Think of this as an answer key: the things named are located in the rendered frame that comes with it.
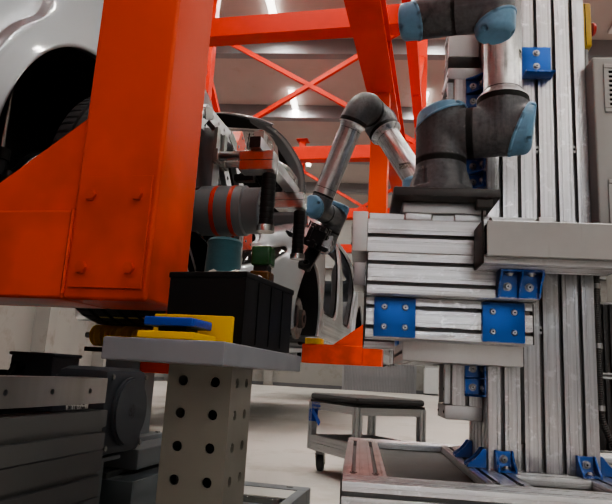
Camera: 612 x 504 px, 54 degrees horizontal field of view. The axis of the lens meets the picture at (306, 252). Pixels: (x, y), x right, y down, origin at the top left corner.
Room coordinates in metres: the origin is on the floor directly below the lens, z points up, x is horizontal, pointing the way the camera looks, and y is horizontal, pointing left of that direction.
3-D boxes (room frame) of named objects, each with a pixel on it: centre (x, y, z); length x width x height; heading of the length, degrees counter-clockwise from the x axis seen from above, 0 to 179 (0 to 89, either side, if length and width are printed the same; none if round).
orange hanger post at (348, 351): (5.26, -0.36, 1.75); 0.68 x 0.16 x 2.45; 77
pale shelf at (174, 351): (0.99, 0.13, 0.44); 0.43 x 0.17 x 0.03; 167
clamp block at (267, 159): (1.44, 0.13, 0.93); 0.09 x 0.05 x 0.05; 77
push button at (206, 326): (0.83, 0.17, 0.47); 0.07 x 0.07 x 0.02; 77
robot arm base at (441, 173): (1.33, -0.30, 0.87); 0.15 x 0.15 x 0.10
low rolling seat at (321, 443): (2.74, -0.30, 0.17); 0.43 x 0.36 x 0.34; 27
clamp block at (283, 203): (1.77, 0.05, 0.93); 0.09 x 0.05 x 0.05; 77
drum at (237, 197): (1.63, 0.22, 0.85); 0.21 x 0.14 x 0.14; 77
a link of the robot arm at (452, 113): (1.33, -0.31, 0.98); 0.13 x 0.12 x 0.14; 70
